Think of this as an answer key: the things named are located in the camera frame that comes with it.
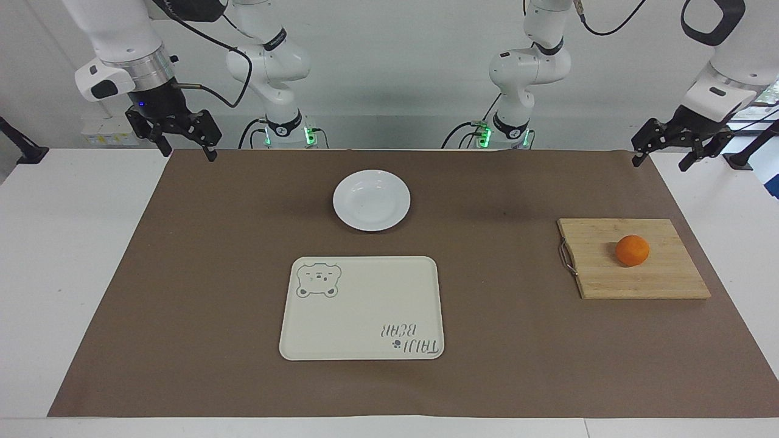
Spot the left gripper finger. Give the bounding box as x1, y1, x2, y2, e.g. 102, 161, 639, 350
631, 119, 677, 168
678, 130, 735, 173

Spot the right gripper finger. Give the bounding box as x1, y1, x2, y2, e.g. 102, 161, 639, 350
125, 107, 173, 158
173, 109, 223, 162

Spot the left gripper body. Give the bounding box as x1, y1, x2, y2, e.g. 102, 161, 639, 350
668, 105, 738, 138

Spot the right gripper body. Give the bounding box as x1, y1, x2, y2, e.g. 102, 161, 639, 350
131, 78, 205, 127

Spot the orange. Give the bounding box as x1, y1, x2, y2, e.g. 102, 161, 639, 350
615, 235, 651, 268

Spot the white round plate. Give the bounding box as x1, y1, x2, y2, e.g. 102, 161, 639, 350
332, 169, 411, 232

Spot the black stand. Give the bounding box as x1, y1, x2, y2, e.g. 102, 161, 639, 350
0, 116, 50, 165
723, 119, 779, 172

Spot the wooden cutting board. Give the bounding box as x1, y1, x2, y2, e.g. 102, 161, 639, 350
557, 218, 712, 301

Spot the cream tray with bear print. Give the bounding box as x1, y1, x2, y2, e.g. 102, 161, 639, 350
279, 255, 445, 362

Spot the black cable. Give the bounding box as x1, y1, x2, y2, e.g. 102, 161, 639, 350
151, 0, 253, 110
238, 118, 270, 150
441, 92, 505, 150
572, 0, 648, 37
727, 107, 779, 133

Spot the white wall socket box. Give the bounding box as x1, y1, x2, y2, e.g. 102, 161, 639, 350
81, 117, 139, 147

